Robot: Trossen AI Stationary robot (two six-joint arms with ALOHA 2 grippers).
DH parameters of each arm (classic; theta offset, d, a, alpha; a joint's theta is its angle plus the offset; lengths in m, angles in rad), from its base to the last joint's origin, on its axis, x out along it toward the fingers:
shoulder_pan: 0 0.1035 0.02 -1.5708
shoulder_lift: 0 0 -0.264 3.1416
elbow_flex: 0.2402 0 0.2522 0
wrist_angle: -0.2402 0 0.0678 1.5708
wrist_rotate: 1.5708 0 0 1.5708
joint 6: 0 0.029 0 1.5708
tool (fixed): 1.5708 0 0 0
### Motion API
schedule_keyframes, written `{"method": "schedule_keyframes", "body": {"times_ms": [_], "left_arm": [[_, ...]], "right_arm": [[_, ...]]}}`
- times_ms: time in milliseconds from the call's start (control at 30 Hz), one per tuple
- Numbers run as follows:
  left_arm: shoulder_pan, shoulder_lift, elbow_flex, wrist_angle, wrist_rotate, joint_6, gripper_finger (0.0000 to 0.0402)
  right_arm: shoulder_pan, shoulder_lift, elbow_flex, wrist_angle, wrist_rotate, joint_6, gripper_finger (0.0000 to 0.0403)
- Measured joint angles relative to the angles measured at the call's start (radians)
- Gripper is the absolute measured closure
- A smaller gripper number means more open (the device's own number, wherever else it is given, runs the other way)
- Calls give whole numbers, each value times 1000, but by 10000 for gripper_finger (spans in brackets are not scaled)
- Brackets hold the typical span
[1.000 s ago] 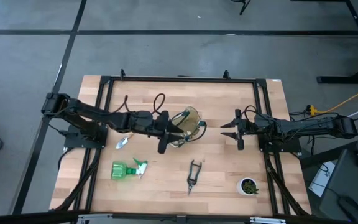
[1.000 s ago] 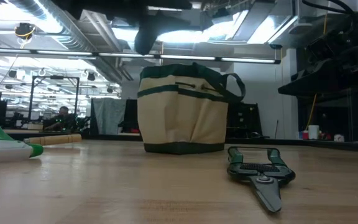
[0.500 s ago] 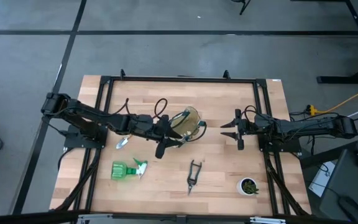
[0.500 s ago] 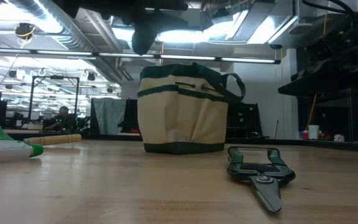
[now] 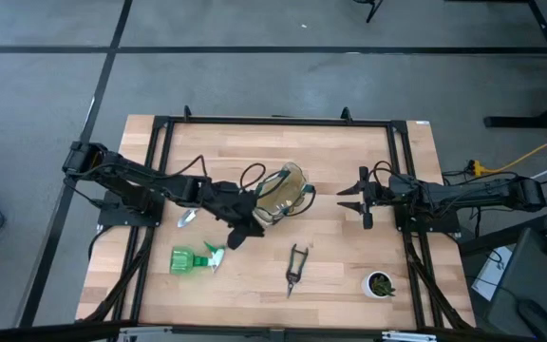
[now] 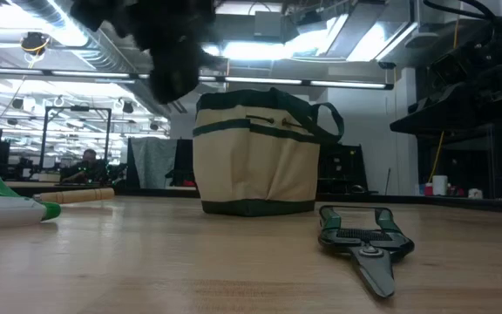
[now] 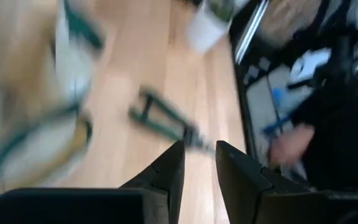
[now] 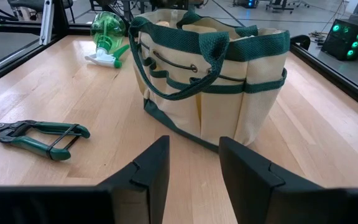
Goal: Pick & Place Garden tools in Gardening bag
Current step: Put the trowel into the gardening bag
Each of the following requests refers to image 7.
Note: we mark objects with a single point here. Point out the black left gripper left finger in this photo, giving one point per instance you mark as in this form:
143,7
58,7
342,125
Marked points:
169,174

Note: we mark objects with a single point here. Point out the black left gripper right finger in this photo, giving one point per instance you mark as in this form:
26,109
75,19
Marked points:
241,180

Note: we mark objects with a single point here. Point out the cream green gardening bag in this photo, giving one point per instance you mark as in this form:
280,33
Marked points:
36,155

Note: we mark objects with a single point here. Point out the person's hand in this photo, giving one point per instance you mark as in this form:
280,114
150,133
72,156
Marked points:
291,144

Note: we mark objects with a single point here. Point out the person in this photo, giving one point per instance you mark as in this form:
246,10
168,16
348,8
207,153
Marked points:
337,140

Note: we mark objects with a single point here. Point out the succulent in white pot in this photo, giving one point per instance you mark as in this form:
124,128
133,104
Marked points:
204,31

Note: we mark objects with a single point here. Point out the silver bracket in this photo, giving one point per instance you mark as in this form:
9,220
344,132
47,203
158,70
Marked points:
250,31

